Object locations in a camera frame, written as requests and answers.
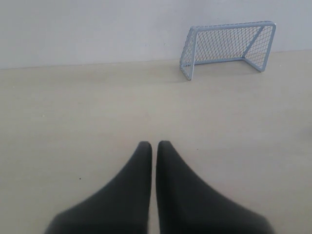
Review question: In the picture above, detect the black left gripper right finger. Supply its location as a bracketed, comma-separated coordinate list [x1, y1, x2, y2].
[156, 140, 275, 234]

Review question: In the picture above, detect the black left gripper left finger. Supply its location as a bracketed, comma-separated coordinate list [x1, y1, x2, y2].
[45, 141, 152, 234]

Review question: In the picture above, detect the small white wire goal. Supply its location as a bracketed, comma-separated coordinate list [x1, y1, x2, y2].
[179, 21, 276, 80]

